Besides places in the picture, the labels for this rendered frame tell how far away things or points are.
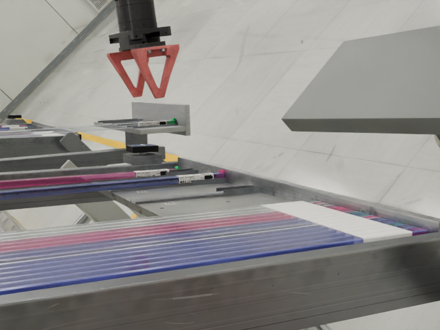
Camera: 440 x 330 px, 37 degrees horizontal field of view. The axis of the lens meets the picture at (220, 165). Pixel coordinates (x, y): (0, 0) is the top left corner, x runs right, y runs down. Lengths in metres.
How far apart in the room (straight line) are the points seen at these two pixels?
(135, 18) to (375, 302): 0.55
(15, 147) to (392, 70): 1.10
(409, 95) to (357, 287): 0.61
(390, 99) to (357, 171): 1.06
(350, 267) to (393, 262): 0.05
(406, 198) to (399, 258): 1.37
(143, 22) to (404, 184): 1.24
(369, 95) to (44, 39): 7.67
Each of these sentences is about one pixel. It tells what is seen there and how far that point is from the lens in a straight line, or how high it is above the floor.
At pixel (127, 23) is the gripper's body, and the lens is 0.98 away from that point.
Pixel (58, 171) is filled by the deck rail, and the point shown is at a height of 0.88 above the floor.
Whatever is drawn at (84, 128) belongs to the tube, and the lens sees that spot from 1.36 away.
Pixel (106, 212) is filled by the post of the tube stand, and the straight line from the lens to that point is 1.48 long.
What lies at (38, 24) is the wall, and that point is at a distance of 8.74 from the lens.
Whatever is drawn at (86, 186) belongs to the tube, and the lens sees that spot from 0.97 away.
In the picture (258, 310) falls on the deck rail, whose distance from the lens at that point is 0.55.
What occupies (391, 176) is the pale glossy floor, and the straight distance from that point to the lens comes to 2.10.
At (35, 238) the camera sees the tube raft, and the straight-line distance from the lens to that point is 0.66.
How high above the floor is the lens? 1.16
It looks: 23 degrees down
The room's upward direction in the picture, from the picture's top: 43 degrees counter-clockwise
